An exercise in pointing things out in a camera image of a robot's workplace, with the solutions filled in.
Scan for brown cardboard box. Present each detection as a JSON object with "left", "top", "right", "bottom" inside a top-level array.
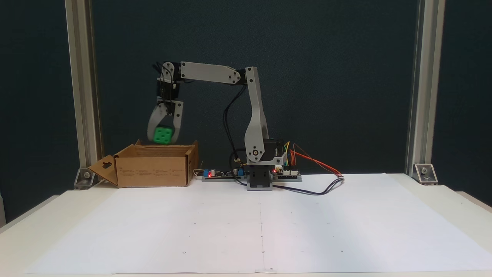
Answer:
[{"left": 88, "top": 140, "right": 199, "bottom": 189}]

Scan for orange red wire bundle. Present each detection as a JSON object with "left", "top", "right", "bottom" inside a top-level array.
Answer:
[{"left": 290, "top": 144, "right": 343, "bottom": 178}]

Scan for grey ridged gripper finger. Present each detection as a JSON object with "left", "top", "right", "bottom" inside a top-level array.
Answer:
[{"left": 147, "top": 102, "right": 170, "bottom": 142}]

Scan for aluminium frame post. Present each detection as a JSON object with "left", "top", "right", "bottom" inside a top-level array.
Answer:
[
  {"left": 405, "top": 0, "right": 446, "bottom": 175},
  {"left": 65, "top": 0, "right": 103, "bottom": 170}
]

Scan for metal corner bracket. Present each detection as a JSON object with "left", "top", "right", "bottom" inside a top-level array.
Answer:
[
  {"left": 413, "top": 164, "right": 439, "bottom": 186},
  {"left": 74, "top": 167, "right": 96, "bottom": 190}
]

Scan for black cable with white connector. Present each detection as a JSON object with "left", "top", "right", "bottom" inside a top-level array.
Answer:
[{"left": 269, "top": 175, "right": 345, "bottom": 196}]

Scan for green dice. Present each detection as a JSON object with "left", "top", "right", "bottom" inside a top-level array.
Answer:
[{"left": 153, "top": 125, "right": 174, "bottom": 145}]

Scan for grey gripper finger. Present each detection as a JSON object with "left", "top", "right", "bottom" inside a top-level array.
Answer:
[{"left": 171, "top": 100, "right": 185, "bottom": 144}]

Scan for white paper sheet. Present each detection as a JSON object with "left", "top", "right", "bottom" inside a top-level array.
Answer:
[{"left": 23, "top": 173, "right": 492, "bottom": 274}]

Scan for blue circuit board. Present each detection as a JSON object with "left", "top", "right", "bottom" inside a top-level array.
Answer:
[{"left": 202, "top": 168, "right": 248, "bottom": 181}]

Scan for black elbow shoulder cable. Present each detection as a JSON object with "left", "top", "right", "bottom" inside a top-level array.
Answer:
[{"left": 223, "top": 83, "right": 250, "bottom": 187}]

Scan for circuit board with jumper wires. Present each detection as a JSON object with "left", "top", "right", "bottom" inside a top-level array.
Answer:
[{"left": 272, "top": 165, "right": 302, "bottom": 182}]

